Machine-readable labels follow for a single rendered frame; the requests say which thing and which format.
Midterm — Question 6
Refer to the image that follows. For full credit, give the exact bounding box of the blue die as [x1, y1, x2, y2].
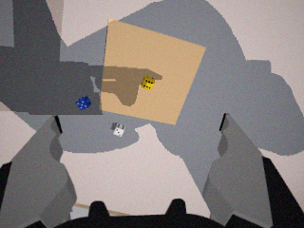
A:
[76, 96, 91, 110]

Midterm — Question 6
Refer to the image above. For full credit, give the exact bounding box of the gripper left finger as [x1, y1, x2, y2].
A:
[0, 115, 77, 228]

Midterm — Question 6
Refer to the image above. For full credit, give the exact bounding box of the white die with black pips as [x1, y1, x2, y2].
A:
[113, 123, 125, 136]

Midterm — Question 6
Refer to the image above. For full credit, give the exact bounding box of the yellow die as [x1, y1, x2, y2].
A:
[142, 75, 155, 90]

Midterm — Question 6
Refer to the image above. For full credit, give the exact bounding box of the tan flat mat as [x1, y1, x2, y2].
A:
[100, 19, 206, 124]

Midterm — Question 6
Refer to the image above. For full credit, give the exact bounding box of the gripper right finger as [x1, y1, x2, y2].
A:
[202, 113, 304, 228]

